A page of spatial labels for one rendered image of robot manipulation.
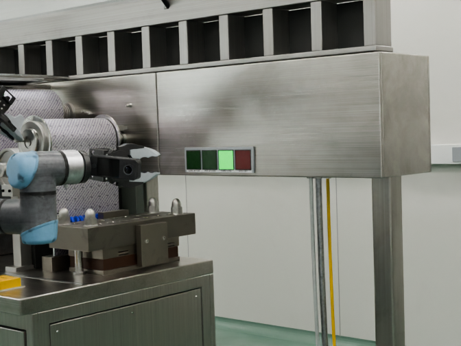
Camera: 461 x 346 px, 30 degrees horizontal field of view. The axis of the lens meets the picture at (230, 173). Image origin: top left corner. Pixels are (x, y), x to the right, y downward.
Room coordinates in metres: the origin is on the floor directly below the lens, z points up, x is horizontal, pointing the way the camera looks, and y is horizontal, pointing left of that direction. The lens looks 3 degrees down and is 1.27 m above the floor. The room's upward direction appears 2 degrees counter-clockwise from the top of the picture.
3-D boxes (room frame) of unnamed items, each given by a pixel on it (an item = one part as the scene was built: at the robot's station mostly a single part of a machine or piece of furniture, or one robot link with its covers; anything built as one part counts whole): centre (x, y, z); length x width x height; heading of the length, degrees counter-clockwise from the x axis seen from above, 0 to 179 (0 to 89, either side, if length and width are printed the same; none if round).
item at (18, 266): (2.36, 0.59, 1.05); 0.06 x 0.05 x 0.31; 139
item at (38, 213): (1.81, 0.42, 1.10); 0.11 x 0.08 x 0.11; 70
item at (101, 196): (2.42, 0.41, 1.11); 0.23 x 0.01 x 0.18; 139
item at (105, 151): (1.92, 0.29, 1.20); 0.12 x 0.09 x 0.08; 132
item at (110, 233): (2.37, 0.30, 1.00); 0.40 x 0.16 x 0.06; 139
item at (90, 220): (2.22, 0.37, 1.05); 0.04 x 0.04 x 0.04
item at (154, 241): (2.32, 0.22, 0.96); 0.10 x 0.03 x 0.11; 139
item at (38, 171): (1.80, 0.41, 1.19); 0.11 x 0.08 x 0.09; 132
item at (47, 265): (2.42, 0.41, 0.92); 0.28 x 0.04 x 0.04; 139
